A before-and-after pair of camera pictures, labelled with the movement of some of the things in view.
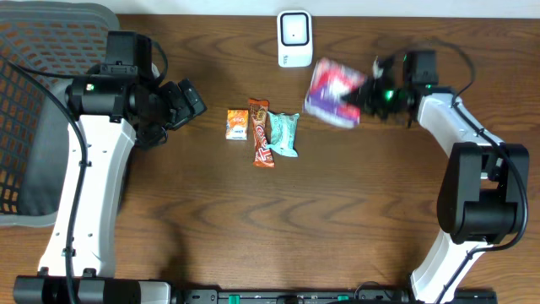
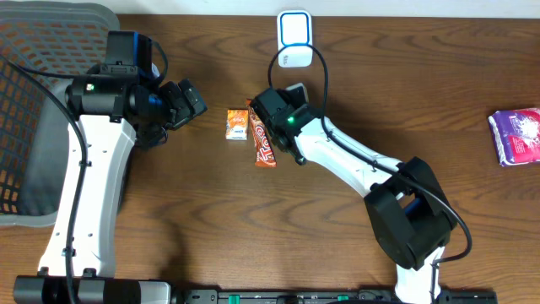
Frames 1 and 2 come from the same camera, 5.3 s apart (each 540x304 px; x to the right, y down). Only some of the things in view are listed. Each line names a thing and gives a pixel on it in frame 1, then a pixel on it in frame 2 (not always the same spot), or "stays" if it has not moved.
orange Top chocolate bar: (263, 154) stays
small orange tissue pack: (237, 124) stays
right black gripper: (372, 98) to (262, 109)
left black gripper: (178, 106) stays
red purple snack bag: (324, 100) to (516, 135)
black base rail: (321, 296) stays
